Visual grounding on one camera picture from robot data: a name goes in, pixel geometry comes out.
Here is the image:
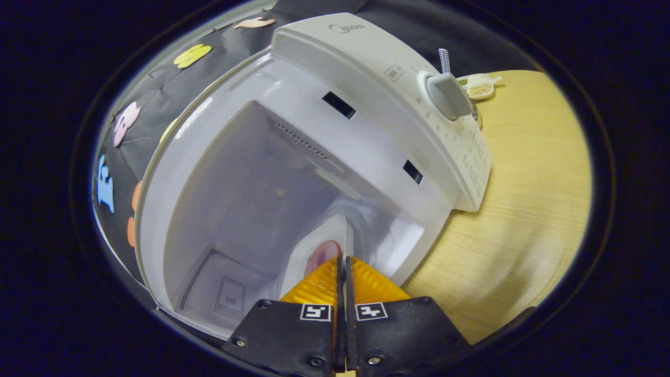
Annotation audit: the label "white divided grain dish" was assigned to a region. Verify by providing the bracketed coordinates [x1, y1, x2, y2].
[458, 73, 503, 102]

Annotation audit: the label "white square plate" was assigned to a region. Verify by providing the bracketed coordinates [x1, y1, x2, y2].
[280, 215, 349, 299]

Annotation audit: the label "white microwave oven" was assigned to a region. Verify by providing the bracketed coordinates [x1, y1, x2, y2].
[135, 13, 493, 341]

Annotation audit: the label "pink ham slice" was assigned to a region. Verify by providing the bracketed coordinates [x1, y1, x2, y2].
[305, 240, 342, 276]

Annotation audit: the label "black backdrop cloth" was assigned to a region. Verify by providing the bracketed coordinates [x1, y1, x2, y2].
[93, 0, 524, 286]

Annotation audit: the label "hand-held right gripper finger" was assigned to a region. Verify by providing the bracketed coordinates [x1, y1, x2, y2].
[221, 256, 344, 377]
[345, 256, 470, 376]

